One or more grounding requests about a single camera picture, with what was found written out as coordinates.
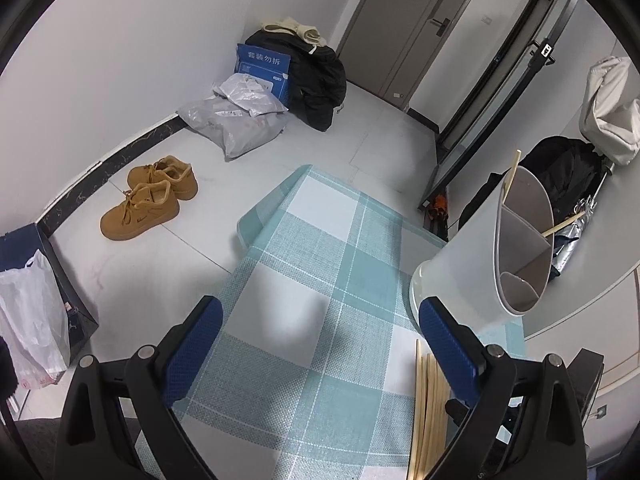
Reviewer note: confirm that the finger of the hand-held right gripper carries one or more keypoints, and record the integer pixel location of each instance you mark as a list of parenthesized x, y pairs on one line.
[(586, 377)]

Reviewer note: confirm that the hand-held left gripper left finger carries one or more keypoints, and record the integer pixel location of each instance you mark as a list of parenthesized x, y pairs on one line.
[(196, 342)]

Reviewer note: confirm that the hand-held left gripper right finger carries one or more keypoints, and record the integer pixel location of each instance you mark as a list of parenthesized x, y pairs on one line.
[(445, 345)]

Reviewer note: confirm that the pile of wooden chopsticks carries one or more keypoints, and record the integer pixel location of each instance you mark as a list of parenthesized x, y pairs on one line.
[(429, 410)]

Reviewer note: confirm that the white divided utensil holder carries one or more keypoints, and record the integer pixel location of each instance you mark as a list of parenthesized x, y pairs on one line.
[(465, 270)]

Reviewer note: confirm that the wooden chopstick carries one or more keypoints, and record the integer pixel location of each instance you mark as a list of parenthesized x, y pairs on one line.
[(565, 224), (511, 175)]

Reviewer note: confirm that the navy paper bag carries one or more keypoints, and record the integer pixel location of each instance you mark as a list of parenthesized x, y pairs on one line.
[(70, 290)]

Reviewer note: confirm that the orange black tool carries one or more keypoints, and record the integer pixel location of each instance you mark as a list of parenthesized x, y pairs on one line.
[(440, 207)]

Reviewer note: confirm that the silver folded umbrella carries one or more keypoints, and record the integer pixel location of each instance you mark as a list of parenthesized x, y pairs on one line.
[(575, 240)]

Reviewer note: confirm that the teal checked tablecloth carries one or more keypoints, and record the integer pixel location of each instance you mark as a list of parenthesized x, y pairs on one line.
[(320, 280)]

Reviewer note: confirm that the tan suede shoe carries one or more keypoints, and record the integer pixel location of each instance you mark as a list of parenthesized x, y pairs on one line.
[(140, 212), (165, 175)]

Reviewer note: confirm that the white plastic bag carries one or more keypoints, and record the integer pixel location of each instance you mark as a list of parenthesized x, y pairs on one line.
[(30, 320)]

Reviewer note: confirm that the black hanging coat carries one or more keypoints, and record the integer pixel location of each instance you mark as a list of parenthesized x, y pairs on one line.
[(565, 170)]

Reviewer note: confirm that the large grey parcel bag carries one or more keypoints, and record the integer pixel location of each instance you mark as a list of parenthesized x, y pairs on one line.
[(235, 127)]

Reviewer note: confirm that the black framed glass door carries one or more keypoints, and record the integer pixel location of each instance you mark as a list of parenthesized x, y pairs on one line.
[(500, 95)]

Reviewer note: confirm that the cream hanging bag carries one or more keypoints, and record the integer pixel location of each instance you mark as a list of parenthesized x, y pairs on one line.
[(610, 110)]

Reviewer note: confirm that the black jacket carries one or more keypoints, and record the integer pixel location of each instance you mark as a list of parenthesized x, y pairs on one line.
[(317, 85)]

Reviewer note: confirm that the blue cardboard box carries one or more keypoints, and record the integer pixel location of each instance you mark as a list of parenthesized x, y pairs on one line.
[(262, 62)]

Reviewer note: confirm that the grey door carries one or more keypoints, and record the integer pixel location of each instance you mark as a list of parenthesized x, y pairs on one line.
[(400, 25)]

